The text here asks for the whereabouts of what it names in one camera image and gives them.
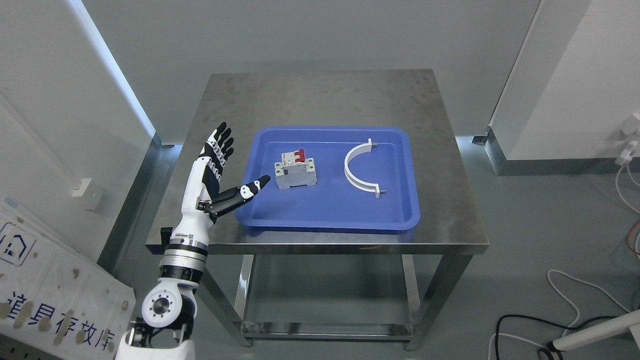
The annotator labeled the white power plug adapter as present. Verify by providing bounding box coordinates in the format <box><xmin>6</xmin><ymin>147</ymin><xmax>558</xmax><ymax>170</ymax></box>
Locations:
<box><xmin>615</xmin><ymin>112</ymin><xmax>640</xmax><ymax>167</ymax></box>

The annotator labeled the white curved pipe clamp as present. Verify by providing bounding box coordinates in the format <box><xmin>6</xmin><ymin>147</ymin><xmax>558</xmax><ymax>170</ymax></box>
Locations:
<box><xmin>342</xmin><ymin>137</ymin><xmax>387</xmax><ymax>199</ymax></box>

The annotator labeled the black cable on floor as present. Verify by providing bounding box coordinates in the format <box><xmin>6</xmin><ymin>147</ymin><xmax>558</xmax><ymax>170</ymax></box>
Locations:
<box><xmin>495</xmin><ymin>314</ymin><xmax>623</xmax><ymax>360</ymax></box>

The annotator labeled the white sign board with text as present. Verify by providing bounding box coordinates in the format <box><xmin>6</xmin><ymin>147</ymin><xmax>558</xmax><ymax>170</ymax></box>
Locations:
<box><xmin>0</xmin><ymin>203</ymin><xmax>136</xmax><ymax>360</ymax></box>

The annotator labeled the white cable on floor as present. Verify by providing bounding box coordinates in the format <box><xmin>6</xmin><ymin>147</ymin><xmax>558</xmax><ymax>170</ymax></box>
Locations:
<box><xmin>487</xmin><ymin>269</ymin><xmax>632</xmax><ymax>360</ymax></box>

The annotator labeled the blue plastic tray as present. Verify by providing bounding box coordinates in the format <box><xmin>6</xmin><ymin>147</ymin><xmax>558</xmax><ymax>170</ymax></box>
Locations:
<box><xmin>235</xmin><ymin>126</ymin><xmax>421</xmax><ymax>234</ymax></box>

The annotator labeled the white tube stand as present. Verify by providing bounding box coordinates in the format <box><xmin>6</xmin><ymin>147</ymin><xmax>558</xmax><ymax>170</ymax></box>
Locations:
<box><xmin>546</xmin><ymin>309</ymin><xmax>640</xmax><ymax>353</ymax></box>

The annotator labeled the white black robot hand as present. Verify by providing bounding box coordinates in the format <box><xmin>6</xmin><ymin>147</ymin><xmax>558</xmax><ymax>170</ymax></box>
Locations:
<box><xmin>169</xmin><ymin>121</ymin><xmax>271</xmax><ymax>249</ymax></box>

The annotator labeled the grey circuit breaker red switch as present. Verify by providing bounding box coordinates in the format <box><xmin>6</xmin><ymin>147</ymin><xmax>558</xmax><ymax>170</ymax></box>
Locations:
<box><xmin>274</xmin><ymin>148</ymin><xmax>318</xmax><ymax>191</ymax></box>

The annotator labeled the stainless steel table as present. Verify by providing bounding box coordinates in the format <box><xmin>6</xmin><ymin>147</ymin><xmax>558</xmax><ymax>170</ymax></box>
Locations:
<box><xmin>146</xmin><ymin>69</ymin><xmax>489</xmax><ymax>351</ymax></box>

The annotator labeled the white wall socket box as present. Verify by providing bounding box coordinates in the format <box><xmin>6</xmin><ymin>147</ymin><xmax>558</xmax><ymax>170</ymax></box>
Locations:
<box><xmin>70</xmin><ymin>178</ymin><xmax>105</xmax><ymax>211</ymax></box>

